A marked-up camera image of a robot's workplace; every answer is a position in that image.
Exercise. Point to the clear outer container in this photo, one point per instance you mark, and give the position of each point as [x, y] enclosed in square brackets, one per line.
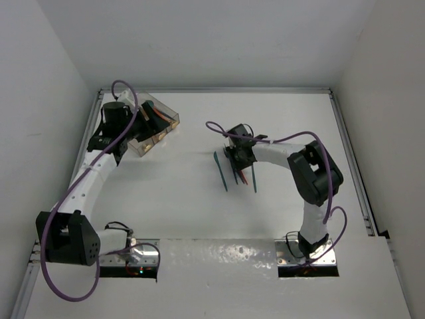
[141, 148]

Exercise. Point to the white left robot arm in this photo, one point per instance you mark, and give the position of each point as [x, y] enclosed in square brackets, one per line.
[69, 235]

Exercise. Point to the orange plastic knife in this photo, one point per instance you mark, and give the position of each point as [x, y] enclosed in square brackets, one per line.
[245, 177]

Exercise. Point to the teal plastic knife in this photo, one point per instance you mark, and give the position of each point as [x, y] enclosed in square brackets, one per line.
[216, 159]
[254, 179]

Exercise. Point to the clear spoon container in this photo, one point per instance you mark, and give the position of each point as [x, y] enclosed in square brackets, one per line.
[143, 97]

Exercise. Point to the clear middle container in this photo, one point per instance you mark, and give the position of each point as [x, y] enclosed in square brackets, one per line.
[156, 138]

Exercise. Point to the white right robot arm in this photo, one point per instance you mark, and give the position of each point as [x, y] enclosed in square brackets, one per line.
[316, 176]

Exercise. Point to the orange plastic spoon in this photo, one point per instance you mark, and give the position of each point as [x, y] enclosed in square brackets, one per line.
[162, 115]

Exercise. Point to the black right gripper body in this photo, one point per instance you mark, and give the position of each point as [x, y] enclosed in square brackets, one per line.
[237, 158]

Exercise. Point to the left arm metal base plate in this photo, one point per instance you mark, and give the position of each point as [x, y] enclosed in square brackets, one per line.
[141, 252]

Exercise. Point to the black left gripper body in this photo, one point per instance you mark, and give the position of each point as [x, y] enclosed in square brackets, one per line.
[142, 129]

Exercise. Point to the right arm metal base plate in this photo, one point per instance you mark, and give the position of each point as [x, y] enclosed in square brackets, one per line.
[288, 254]

